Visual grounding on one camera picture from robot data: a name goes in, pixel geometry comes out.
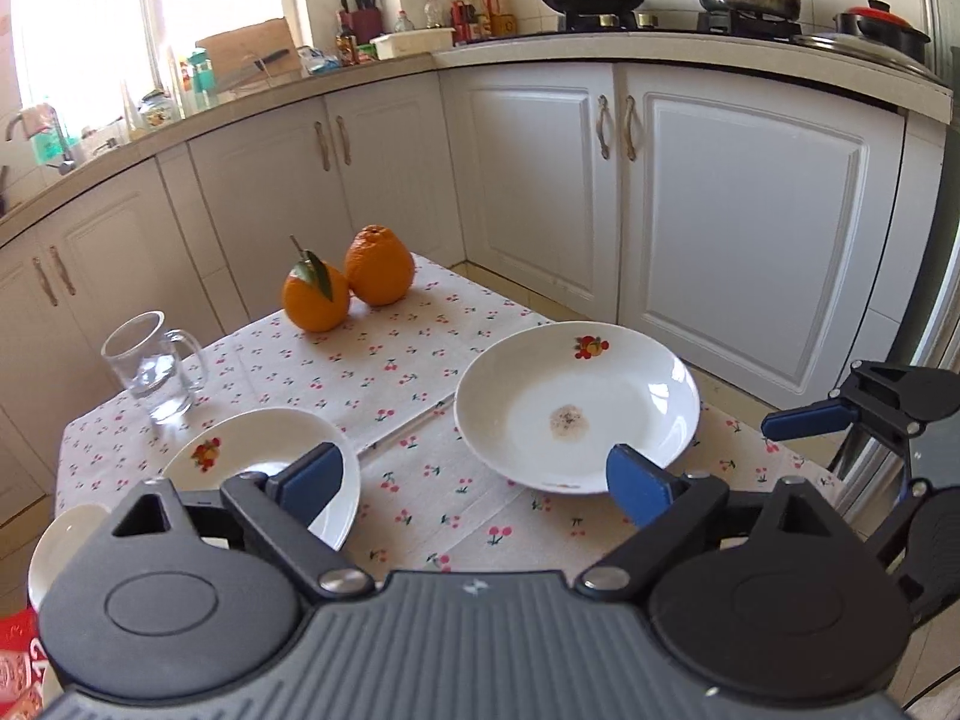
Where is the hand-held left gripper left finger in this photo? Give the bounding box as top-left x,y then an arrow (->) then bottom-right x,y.
112,442 -> 376,604

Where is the wooden cutting board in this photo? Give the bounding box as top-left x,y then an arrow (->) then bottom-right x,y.
196,16 -> 301,81

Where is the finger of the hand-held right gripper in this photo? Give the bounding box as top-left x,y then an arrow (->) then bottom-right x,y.
862,484 -> 931,567
761,360 -> 960,458

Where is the white kitchen cabinet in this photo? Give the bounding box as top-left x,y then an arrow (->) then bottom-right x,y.
0,37 -> 946,511

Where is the black pot with red lid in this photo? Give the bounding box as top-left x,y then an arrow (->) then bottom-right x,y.
835,0 -> 933,65

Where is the glass jar with lid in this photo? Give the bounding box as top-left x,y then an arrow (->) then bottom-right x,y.
139,90 -> 185,128

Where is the white rectangular container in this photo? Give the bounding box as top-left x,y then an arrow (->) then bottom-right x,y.
370,28 -> 457,59

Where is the metal sink faucet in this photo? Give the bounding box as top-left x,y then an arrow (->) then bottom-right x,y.
4,106 -> 76,173

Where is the green dish soap bottle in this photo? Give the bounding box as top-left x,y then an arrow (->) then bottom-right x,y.
34,101 -> 66,166

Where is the cherry-print tablecloth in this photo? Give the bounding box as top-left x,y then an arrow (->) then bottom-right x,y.
56,251 -> 845,593

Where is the bright kitchen window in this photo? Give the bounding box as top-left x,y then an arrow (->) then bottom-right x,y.
15,0 -> 297,117

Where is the white pink-floral bowl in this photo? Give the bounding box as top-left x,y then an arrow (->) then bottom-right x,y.
28,502 -> 112,612

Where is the clear glass mug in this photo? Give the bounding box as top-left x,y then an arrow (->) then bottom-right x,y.
101,311 -> 211,422

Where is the small white fruit-print plate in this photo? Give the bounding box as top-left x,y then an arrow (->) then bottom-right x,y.
161,409 -> 361,552

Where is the orange with green leaf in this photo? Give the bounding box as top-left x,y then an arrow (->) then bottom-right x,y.
282,236 -> 352,333

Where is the black gas stove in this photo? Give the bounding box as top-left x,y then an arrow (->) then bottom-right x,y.
517,11 -> 807,38

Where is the steel pan lid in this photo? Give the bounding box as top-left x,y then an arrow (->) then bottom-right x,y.
791,32 -> 938,81

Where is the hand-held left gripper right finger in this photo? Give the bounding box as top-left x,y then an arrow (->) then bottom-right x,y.
574,444 -> 867,605

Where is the dark red knife block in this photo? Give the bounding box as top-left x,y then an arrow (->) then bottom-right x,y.
337,0 -> 383,46

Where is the large white fruit-print plate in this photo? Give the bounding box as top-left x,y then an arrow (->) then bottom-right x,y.
454,322 -> 702,496

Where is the green plastic bottle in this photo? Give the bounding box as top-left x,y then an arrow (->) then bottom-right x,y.
187,49 -> 219,110

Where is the crumpled plastic bag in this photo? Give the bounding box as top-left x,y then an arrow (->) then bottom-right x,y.
296,45 -> 346,78

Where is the leafless orange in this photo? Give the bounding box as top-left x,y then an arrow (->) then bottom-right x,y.
344,224 -> 416,307

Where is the grey refrigerator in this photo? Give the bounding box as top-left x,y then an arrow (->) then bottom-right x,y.
896,0 -> 960,391

